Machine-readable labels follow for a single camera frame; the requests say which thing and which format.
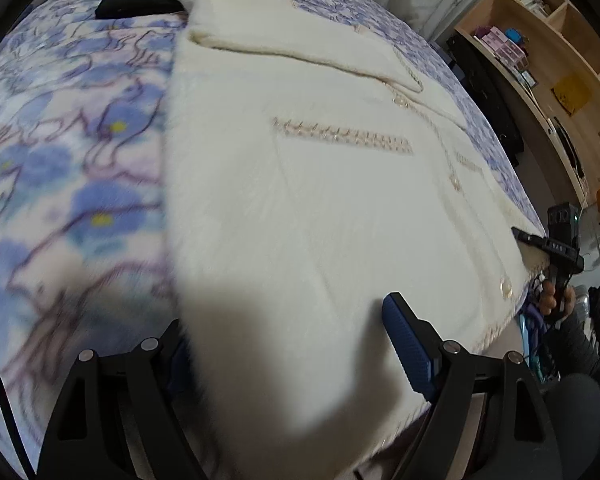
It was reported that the black flat device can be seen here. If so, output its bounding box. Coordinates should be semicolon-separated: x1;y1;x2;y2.
548;117;588;182

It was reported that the purple plastic item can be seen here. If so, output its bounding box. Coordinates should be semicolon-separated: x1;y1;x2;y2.
521;304;549;362

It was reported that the person's right hand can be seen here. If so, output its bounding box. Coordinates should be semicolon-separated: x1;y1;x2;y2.
539;280;577;322

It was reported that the yellow brown envelope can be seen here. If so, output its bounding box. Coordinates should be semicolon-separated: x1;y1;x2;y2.
552;74;594;116

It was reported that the wooden desk shelf unit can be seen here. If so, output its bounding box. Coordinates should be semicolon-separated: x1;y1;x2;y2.
452;0;600;221

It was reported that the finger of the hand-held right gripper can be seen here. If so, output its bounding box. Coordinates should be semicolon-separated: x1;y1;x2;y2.
511;226;547;252

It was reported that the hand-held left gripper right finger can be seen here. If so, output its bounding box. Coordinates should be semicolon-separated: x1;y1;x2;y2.
381;291;564;480

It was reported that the stack of pink boxes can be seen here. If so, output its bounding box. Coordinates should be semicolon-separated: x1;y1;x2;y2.
480;27;529;69

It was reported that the person's leg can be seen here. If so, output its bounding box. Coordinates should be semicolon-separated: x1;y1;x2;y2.
540;370;600;480

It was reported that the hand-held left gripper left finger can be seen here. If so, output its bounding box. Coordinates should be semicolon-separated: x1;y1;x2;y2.
37;317;193;480

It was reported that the purple floral blanket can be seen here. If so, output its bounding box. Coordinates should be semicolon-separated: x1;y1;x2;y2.
0;0;546;480

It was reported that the person's right forearm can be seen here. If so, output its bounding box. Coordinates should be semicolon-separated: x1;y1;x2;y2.
542;310;600;386

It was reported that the cream fuzzy cardigan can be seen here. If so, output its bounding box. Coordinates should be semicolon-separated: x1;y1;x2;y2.
162;0;548;461

